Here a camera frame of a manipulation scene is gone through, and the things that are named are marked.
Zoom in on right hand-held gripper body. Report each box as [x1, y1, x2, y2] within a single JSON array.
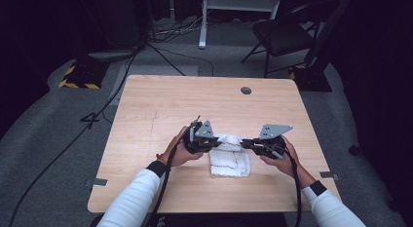
[[253, 123, 294, 160]]

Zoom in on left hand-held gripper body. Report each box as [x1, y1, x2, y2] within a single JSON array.
[[183, 118, 217, 155]]

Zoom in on white sock with coloured stitching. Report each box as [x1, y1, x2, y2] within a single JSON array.
[[208, 133, 251, 178]]

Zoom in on person's right hand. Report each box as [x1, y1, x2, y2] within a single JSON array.
[[260, 135, 305, 178]]

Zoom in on person's left hand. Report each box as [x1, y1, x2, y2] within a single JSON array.
[[160, 126, 205, 169]]

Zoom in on grey tape piece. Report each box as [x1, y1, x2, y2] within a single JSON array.
[[85, 177, 109, 188], [319, 170, 341, 182]]

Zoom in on person's dark clothing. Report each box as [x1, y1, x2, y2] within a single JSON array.
[[90, 212, 288, 227]]

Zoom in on black stand with striped base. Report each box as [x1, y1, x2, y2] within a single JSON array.
[[287, 0, 356, 93]]

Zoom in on black folding chair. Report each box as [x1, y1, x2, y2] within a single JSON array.
[[241, 2, 325, 79]]

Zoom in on black base with striped edge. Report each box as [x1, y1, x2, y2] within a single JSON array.
[[57, 56, 110, 91]]

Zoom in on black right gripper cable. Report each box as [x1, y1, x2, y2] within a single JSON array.
[[282, 148, 304, 227]]

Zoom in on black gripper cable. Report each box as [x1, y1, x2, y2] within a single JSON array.
[[145, 132, 191, 227], [282, 148, 304, 227]]

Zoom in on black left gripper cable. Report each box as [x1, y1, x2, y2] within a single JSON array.
[[145, 132, 191, 227]]

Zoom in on thin black floor cable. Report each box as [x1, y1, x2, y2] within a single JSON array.
[[155, 46, 215, 77]]

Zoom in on bundle of floor cables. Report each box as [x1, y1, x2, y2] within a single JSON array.
[[150, 16, 204, 44]]

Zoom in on white metal stand frame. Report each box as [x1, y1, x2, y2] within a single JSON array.
[[198, 0, 282, 50]]

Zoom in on long black floor cable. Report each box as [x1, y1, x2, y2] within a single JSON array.
[[8, 48, 144, 227]]

